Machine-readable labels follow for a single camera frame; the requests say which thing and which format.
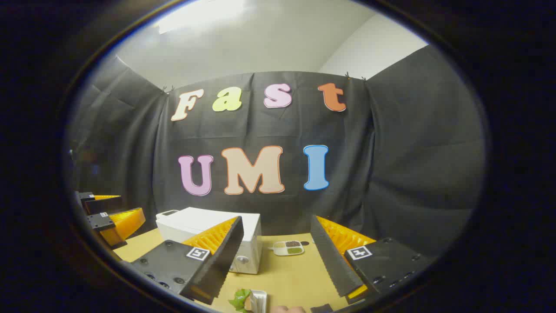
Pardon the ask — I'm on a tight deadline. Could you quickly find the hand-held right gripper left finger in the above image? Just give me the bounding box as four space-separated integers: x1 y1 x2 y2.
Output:
129 215 245 306

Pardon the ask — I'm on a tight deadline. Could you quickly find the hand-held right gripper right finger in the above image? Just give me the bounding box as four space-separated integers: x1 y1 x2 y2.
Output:
310 214 436 306

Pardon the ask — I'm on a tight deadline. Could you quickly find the lettuce sandwich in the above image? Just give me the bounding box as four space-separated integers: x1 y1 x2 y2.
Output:
229 288 253 313

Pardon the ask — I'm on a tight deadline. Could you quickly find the white microwave oven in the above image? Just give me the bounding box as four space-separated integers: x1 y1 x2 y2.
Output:
156 207 263 275

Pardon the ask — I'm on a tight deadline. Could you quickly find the sectioned dish with food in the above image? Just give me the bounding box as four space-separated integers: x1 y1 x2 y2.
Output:
273 240 305 256

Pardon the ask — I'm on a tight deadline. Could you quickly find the white foam tray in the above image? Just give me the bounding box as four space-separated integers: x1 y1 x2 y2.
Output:
248 290 268 313

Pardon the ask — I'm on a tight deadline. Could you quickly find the black backdrop cloth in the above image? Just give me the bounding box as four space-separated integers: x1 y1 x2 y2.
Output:
65 43 486 258

